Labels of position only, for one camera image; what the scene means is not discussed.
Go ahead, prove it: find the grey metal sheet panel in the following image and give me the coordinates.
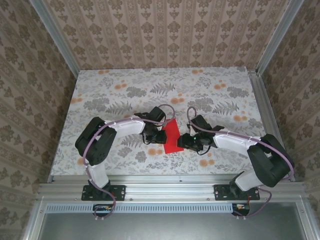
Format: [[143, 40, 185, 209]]
[[37, 202, 309, 240]]

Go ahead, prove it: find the small black connector board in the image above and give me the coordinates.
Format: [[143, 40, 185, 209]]
[[231, 202, 251, 217], [92, 203, 114, 218]]

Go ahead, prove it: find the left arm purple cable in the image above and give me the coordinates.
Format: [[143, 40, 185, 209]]
[[83, 103, 176, 221]]

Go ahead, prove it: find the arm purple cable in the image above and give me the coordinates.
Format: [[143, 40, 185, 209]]
[[83, 103, 176, 221], [186, 106, 296, 220]]

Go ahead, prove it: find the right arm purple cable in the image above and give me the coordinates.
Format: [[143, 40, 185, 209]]
[[186, 106, 296, 220]]

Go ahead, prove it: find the wide aluminium base rail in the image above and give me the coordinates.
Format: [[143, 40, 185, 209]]
[[37, 174, 307, 201]]

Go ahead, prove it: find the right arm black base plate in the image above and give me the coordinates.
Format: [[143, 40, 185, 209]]
[[214, 184, 261, 202]]

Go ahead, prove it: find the grey slotted cable duct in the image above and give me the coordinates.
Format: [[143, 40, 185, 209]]
[[46, 202, 235, 214]]

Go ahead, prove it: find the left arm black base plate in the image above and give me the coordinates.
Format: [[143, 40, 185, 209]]
[[81, 184, 126, 202]]

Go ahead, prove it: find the aluminium side rail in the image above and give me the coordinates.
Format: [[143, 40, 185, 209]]
[[247, 69, 296, 183]]

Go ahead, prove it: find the aluminium frame post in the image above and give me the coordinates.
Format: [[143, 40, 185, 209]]
[[254, 0, 301, 76], [29, 0, 81, 79]]

